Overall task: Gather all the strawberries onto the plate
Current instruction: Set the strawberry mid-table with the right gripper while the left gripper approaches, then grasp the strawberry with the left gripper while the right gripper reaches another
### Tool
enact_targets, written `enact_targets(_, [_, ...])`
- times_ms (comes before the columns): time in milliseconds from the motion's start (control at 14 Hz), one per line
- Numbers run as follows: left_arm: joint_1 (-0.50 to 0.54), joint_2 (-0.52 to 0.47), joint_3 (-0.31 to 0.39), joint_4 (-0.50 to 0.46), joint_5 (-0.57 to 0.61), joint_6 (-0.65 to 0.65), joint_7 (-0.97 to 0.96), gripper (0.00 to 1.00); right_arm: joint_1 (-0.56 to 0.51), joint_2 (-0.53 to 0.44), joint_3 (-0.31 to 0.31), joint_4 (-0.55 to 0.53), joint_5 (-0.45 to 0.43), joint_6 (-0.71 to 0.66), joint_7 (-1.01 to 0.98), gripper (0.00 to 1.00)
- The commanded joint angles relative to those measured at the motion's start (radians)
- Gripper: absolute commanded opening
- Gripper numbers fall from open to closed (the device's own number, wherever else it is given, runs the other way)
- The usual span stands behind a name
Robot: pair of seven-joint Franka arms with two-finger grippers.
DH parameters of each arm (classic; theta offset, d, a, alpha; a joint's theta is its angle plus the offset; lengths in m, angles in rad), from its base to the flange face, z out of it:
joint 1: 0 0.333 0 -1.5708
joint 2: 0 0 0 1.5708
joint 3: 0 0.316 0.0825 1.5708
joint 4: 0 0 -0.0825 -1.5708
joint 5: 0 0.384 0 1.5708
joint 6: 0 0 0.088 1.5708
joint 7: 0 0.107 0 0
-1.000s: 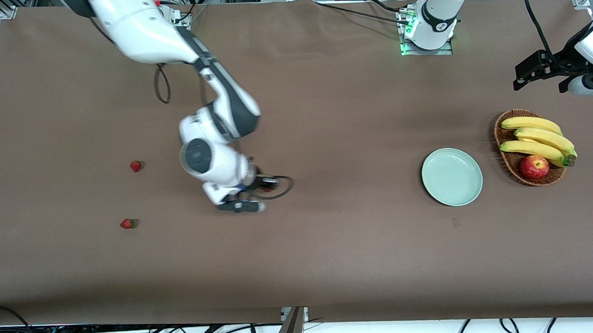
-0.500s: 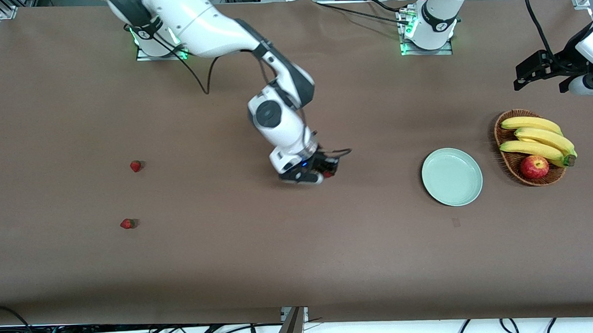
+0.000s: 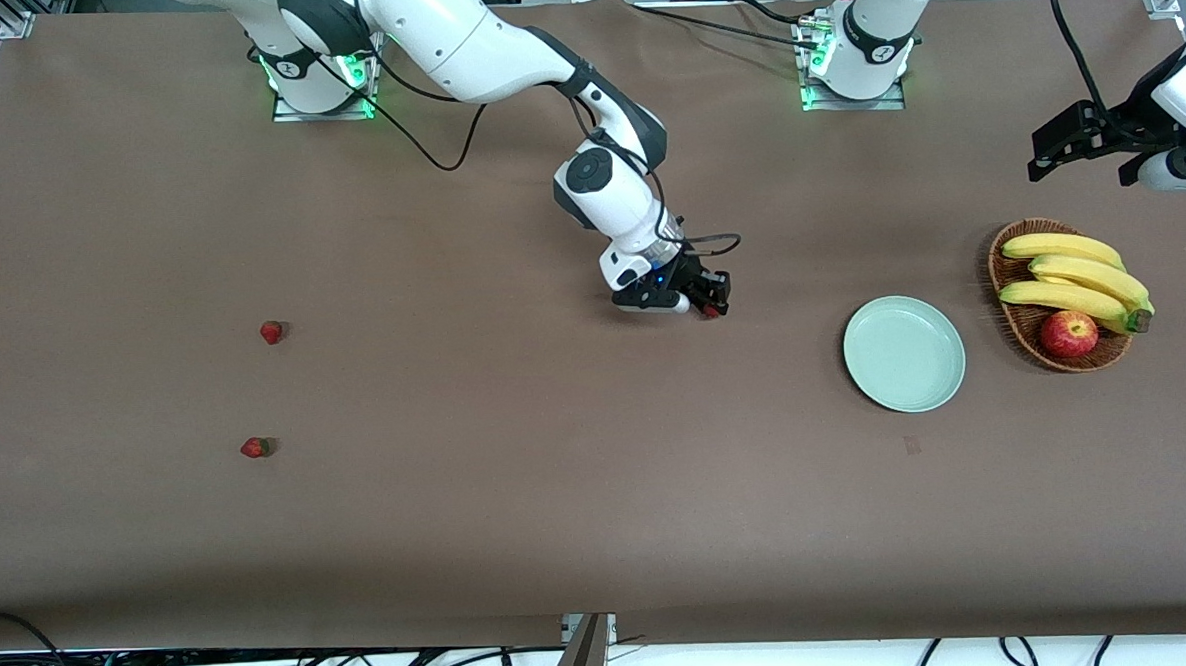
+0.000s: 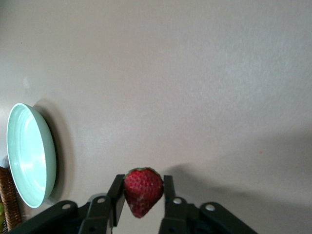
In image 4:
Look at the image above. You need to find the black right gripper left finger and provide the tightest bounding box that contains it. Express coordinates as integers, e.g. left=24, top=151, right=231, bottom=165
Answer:
left=4, top=174, right=127, bottom=234

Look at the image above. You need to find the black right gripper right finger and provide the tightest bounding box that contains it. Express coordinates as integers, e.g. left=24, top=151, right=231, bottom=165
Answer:
left=158, top=175, right=259, bottom=234

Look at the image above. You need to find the red strawberry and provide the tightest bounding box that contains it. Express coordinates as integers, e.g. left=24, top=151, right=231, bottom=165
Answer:
left=123, top=167, right=164, bottom=219

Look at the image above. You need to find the pale green round plate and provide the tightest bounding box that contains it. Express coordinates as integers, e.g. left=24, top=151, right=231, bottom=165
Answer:
left=6, top=103, right=58, bottom=209

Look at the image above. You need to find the brown wicker basket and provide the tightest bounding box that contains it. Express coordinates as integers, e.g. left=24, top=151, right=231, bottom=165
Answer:
left=0, top=166, right=24, bottom=232

